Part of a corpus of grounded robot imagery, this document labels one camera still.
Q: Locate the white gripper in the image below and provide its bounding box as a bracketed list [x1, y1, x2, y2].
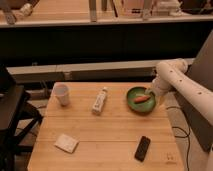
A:
[145, 77, 171, 106]

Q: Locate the orange pepper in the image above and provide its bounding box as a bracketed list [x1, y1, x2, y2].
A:
[134, 96, 150, 103]

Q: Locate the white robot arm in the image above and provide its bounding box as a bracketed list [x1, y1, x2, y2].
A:
[146, 59, 213, 125]

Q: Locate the green ceramic bowl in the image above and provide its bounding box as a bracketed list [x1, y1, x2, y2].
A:
[126, 87, 156, 113]

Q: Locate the brown cabinet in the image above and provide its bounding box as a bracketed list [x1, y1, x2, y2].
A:
[174, 29, 213, 153]

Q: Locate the white plastic bottle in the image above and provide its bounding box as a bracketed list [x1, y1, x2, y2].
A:
[92, 87, 108, 115]

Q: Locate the white paper cup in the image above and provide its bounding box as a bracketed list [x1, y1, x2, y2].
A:
[53, 84, 70, 106]

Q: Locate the white folded napkin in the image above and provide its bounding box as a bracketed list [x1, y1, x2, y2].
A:
[54, 134, 78, 154]

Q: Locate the black side stand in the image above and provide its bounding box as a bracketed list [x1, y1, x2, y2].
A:
[0, 64, 43, 171]

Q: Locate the metal frame rail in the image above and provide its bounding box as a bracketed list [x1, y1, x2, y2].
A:
[6, 57, 196, 84]

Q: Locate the black power cable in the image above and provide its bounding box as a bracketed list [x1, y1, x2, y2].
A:
[165, 105, 192, 171]

